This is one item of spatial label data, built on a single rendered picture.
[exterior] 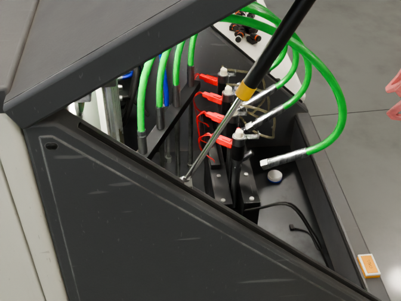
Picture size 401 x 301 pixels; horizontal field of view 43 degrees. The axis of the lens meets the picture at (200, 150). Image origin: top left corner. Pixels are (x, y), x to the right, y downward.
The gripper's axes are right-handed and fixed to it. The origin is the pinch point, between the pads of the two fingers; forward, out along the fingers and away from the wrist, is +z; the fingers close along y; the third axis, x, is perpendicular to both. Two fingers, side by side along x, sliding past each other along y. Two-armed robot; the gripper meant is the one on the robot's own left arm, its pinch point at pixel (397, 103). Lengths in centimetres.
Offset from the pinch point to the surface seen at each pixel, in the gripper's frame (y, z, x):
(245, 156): -0.3, 38.2, 0.9
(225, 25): -66, 83, -8
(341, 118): -0.1, 10.7, -0.6
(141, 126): 9.2, 42.3, -20.3
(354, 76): -193, 158, 101
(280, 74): -46, 60, 8
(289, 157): 3.8, 23.1, 1.4
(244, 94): 21.5, -1.0, -22.5
